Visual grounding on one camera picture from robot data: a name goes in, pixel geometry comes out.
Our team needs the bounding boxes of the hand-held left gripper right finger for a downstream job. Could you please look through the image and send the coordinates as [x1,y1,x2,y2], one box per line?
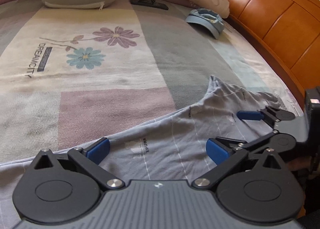
[191,138,284,191]

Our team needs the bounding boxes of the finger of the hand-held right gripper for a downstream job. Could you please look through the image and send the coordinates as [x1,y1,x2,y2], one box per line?
[215,130,278,156]
[236,106,282,128]

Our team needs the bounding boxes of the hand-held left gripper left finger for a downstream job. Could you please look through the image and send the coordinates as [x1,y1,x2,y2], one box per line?
[34,137,125,191]

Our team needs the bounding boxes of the grey pants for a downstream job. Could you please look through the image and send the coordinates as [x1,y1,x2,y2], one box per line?
[0,75,309,194]

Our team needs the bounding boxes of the wooden bed headboard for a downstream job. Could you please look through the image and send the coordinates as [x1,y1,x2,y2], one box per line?
[194,0,320,110]

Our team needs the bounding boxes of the blue cap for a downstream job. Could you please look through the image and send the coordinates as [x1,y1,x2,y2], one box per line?
[185,8,224,40]

